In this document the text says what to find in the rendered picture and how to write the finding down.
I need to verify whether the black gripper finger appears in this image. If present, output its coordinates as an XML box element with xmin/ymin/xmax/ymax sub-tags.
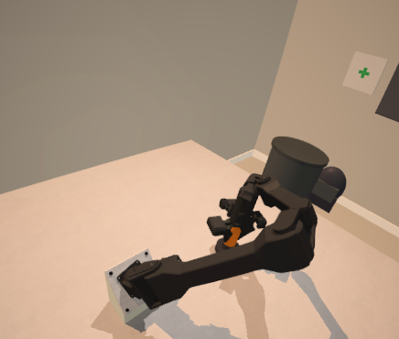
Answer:
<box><xmin>223</xmin><ymin>232</ymin><xmax>232</xmax><ymax>243</ymax></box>
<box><xmin>238</xmin><ymin>226</ymin><xmax>255</xmax><ymax>240</ymax></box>

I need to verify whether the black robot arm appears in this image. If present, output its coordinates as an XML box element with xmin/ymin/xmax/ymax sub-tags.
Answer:
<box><xmin>117</xmin><ymin>173</ymin><xmax>318</xmax><ymax>310</ymax></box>

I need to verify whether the orange knob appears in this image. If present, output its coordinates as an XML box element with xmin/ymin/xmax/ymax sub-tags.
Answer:
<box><xmin>224</xmin><ymin>227</ymin><xmax>241</xmax><ymax>247</ymax></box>

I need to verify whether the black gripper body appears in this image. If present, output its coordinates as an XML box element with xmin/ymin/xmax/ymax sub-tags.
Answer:
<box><xmin>207</xmin><ymin>202</ymin><xmax>267</xmax><ymax>236</ymax></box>

